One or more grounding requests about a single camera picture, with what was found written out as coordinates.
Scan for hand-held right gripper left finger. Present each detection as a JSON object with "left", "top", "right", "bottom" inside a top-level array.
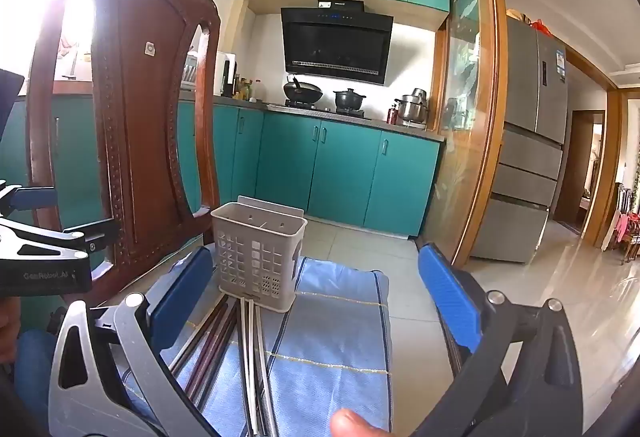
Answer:
[{"left": 47, "top": 246, "right": 216, "bottom": 437}]

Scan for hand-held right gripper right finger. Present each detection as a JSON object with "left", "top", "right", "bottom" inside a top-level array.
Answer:
[{"left": 417, "top": 242, "right": 583, "bottom": 437}]

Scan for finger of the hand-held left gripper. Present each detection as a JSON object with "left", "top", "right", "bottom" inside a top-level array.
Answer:
[
  {"left": 0, "top": 216, "right": 122, "bottom": 268},
  {"left": 0, "top": 184, "right": 59, "bottom": 214}
]

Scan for black chopstick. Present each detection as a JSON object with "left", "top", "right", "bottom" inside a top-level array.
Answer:
[{"left": 197, "top": 302, "right": 242, "bottom": 410}]

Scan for grey plastic utensil holder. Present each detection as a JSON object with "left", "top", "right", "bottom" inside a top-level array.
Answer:
[{"left": 210, "top": 196, "right": 308, "bottom": 314}]

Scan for person's right hand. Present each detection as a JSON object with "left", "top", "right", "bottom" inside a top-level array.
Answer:
[{"left": 331, "top": 408, "right": 392, "bottom": 437}]

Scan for silver chopstick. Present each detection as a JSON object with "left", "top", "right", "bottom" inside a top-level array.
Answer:
[{"left": 169, "top": 294, "right": 227, "bottom": 375}]

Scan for carved wooden chair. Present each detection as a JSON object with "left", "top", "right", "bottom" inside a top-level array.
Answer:
[{"left": 24, "top": 0, "right": 222, "bottom": 308}]

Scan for blue cloth mat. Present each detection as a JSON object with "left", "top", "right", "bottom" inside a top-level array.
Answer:
[{"left": 120, "top": 249, "right": 393, "bottom": 437}]

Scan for teal lower kitchen cabinets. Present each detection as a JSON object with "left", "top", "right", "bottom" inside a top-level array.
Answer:
[{"left": 0, "top": 90, "right": 446, "bottom": 318}]

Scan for silver refrigerator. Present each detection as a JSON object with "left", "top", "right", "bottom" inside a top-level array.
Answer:
[{"left": 470, "top": 10, "right": 569, "bottom": 265}]

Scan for wood framed glass sliding door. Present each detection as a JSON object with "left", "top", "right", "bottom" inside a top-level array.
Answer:
[{"left": 432, "top": 0, "right": 502, "bottom": 268}]

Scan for pink clothes on rack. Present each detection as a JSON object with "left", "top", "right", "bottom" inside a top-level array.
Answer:
[{"left": 600, "top": 210, "right": 640, "bottom": 265}]

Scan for bright window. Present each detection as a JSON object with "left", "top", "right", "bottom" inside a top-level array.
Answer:
[{"left": 30, "top": 0, "right": 201, "bottom": 83}]

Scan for stainless steel pots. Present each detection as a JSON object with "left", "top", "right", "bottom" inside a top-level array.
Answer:
[{"left": 395, "top": 88, "right": 430, "bottom": 123}]

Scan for white countertop appliance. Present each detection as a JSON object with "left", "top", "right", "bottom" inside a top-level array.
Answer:
[{"left": 215, "top": 52, "right": 239, "bottom": 97}]

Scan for row of condiment bottles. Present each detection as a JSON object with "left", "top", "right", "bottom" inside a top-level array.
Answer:
[{"left": 233, "top": 74, "right": 264, "bottom": 101}]

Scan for black cooking pot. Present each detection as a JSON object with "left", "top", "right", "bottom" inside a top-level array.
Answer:
[{"left": 333, "top": 88, "right": 367, "bottom": 114}]

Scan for gas stove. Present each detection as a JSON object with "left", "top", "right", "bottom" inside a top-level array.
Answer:
[{"left": 267, "top": 101, "right": 373, "bottom": 120}]

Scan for black wok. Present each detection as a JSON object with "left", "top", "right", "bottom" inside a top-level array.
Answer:
[{"left": 283, "top": 77, "right": 324, "bottom": 106}]

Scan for black range hood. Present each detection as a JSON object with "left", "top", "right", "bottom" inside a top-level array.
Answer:
[{"left": 280, "top": 0, "right": 394, "bottom": 85}]

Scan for wooden door frame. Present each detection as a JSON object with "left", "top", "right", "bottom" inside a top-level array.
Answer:
[{"left": 552, "top": 50, "right": 632, "bottom": 248}]

